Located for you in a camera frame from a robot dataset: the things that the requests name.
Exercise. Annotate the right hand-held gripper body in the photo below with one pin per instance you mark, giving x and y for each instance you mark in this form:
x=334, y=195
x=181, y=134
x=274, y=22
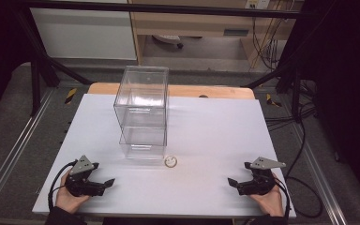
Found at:
x=259, y=181

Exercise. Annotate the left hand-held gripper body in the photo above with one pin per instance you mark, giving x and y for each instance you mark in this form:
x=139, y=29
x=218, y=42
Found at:
x=81, y=175

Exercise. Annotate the person's right hand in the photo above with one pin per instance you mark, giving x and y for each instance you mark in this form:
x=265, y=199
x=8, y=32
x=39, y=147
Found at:
x=270, y=201

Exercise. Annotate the person's left hand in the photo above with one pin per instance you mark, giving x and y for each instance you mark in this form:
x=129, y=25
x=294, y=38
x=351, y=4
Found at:
x=67, y=200

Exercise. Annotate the white table board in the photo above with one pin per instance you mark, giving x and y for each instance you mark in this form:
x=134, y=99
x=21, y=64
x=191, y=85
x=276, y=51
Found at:
x=212, y=140

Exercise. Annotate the clear plastic drawer box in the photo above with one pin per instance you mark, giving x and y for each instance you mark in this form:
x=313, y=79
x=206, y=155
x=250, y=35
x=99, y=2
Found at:
x=142, y=112

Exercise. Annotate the yellow black floor tape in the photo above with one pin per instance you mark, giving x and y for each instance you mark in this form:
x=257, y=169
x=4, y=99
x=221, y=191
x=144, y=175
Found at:
x=272, y=100
x=70, y=95

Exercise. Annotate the wooden table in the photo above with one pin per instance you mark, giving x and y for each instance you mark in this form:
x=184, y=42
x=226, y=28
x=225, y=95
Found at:
x=218, y=91

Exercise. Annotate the white cabinet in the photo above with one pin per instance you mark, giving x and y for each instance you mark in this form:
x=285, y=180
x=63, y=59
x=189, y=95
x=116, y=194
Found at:
x=84, y=34

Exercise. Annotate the wooden desk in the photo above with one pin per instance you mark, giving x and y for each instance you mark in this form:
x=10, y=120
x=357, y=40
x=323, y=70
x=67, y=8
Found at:
x=193, y=26

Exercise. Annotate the aluminium floor rail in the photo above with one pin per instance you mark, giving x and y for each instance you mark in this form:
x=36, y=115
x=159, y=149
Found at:
x=318, y=178
x=15, y=146

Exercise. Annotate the black metal frame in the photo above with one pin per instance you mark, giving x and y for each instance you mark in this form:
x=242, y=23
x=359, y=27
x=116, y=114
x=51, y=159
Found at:
x=37, y=62

